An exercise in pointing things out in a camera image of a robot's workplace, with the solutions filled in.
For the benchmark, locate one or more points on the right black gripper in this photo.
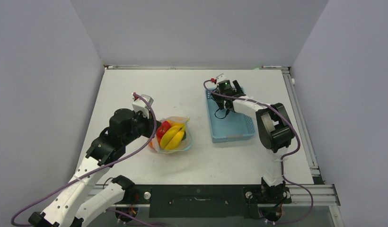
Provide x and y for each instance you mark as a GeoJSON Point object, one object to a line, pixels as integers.
{"type": "Point", "coordinates": [218, 98]}

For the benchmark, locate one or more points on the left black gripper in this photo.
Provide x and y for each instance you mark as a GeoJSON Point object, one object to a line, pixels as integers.
{"type": "Point", "coordinates": [149, 123]}

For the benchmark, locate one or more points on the red apple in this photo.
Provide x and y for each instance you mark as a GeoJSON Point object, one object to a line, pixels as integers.
{"type": "Point", "coordinates": [162, 129]}

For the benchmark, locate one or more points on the yellow banana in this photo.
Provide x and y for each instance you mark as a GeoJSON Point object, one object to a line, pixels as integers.
{"type": "Point", "coordinates": [172, 138]}

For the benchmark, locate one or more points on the clear zip top bag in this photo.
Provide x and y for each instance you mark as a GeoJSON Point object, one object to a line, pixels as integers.
{"type": "Point", "coordinates": [184, 144]}

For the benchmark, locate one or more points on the blue plastic basket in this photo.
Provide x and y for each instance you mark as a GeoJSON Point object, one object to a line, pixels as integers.
{"type": "Point", "coordinates": [227, 128]}

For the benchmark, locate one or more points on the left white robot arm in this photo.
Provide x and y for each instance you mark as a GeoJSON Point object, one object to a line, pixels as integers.
{"type": "Point", "coordinates": [71, 208]}

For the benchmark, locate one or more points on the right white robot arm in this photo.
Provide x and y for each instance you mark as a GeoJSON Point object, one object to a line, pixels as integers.
{"type": "Point", "coordinates": [273, 130]}

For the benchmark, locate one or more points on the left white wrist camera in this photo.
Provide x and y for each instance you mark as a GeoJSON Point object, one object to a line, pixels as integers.
{"type": "Point", "coordinates": [141, 104]}

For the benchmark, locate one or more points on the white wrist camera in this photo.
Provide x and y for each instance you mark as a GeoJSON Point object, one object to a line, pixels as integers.
{"type": "Point", "coordinates": [141, 104]}
{"type": "Point", "coordinates": [217, 77]}

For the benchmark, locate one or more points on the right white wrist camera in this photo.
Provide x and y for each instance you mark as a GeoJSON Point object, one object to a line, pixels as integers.
{"type": "Point", "coordinates": [217, 77]}

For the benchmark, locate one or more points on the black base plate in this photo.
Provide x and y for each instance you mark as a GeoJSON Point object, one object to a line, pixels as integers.
{"type": "Point", "coordinates": [196, 201]}

